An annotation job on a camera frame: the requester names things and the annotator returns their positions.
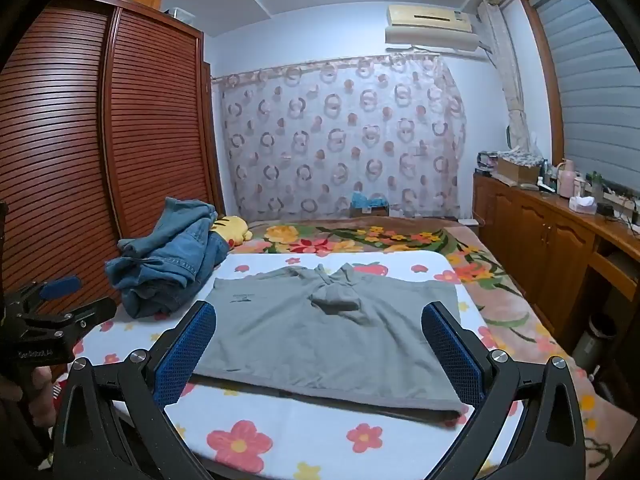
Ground pile of blue jeans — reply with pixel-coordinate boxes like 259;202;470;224
105;196;232;318

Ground grey pants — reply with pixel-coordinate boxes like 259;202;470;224
192;262;466;418

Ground grey trash bin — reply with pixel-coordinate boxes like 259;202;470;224
571;312;618;373

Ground wooden sideboard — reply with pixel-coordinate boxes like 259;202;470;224
472;170;640;361

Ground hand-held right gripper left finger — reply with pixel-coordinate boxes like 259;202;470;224
50;301;217;480

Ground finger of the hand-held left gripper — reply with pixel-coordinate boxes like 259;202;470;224
15;296;117;346
5;275;81;311

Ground white flower-print sheet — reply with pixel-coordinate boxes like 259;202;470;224
75;250;531;480

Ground pink thermos jug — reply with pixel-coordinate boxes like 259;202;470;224
557;158;576;197

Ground wall air conditioner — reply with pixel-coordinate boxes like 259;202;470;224
384;4;480;53

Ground beige tied curtain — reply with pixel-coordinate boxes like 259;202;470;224
477;0;531;153

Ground ring-patterned sheer curtain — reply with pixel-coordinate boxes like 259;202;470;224
212;52;468;221

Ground open cardboard box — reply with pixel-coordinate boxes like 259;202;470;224
492;147;546;186

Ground yellow plush toy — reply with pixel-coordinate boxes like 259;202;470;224
209;215;253;248

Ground brown louvred wooden wardrobe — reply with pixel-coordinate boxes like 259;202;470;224
0;0;226;376

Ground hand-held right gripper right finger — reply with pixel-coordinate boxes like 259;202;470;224
421;301;601;480

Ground grey window blind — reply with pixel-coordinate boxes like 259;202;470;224
527;0;640;198

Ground person's left hand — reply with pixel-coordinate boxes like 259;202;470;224
0;364;57;441

